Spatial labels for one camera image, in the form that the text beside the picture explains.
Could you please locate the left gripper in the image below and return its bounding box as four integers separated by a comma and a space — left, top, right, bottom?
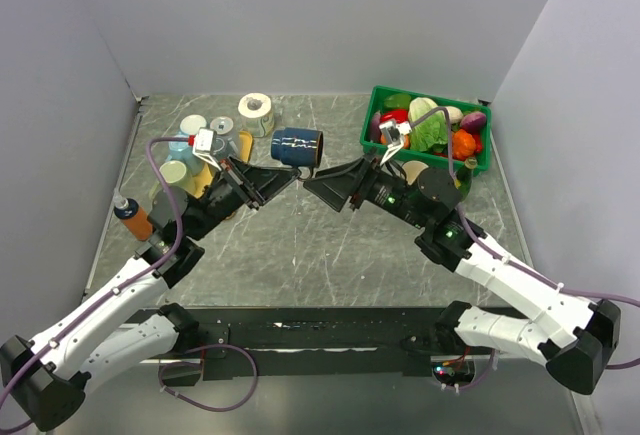
186, 153, 300, 241

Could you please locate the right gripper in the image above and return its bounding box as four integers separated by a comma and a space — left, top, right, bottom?
303, 146, 428, 229

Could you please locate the dark blue mug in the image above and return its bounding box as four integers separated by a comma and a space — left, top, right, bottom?
270, 127, 324, 180

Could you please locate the grey mug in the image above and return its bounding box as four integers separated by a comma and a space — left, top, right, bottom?
209, 116, 241, 157

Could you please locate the cream beige mug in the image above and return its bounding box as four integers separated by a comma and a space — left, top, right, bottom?
402, 160, 429, 185

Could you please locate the light green mug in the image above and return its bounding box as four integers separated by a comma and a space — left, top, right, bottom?
159, 160, 196, 196

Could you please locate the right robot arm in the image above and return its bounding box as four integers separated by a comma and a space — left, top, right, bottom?
303, 155, 621, 395

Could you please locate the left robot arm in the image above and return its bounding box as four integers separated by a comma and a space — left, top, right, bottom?
1, 158, 300, 432

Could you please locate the light blue faceted mug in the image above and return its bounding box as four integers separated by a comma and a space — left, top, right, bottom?
167, 137, 194, 164

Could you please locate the white blue mug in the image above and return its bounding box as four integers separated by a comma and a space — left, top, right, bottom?
179, 114, 208, 136

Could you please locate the yellow tray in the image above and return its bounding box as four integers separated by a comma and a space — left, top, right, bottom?
189, 128, 261, 227

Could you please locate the purple eggplant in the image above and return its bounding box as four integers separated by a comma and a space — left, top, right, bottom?
368, 111, 381, 143

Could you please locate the orange tomato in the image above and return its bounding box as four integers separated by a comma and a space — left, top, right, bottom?
380, 133, 410, 149

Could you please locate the toilet paper roll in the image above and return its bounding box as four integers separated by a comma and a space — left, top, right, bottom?
238, 93, 274, 138

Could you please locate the red bell pepper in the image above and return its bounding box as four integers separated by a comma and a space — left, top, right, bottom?
380, 109, 409, 124

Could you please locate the green bell pepper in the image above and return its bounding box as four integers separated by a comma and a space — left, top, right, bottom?
382, 92, 412, 112

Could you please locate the cabbage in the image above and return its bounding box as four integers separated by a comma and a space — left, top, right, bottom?
408, 97, 448, 152

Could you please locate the green glass bottle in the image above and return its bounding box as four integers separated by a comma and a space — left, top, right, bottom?
453, 157, 478, 201

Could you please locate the orange bottle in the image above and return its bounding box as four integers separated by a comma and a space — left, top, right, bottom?
112, 189, 153, 241

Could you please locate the orange pumpkin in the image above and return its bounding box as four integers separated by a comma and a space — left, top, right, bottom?
452, 129, 476, 161

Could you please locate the white garlic bulb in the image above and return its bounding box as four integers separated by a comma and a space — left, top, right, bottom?
443, 106, 464, 125

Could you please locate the green plastic crate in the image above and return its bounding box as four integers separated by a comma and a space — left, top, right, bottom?
360, 85, 492, 174

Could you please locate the purple onion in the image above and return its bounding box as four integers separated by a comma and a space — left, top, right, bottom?
459, 111, 488, 133

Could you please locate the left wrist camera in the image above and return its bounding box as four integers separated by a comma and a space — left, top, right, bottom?
188, 128, 219, 168

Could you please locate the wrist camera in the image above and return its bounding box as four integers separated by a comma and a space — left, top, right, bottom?
379, 119, 412, 165
188, 128, 219, 168

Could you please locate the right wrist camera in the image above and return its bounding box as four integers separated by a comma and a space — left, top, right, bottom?
379, 119, 412, 165

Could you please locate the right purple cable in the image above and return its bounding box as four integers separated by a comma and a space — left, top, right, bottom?
409, 106, 640, 371

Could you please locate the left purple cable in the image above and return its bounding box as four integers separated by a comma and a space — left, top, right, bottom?
0, 135, 196, 431

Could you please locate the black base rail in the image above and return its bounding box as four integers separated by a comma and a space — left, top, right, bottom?
109, 306, 501, 381

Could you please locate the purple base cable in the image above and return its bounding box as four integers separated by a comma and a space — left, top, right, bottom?
158, 343, 259, 413

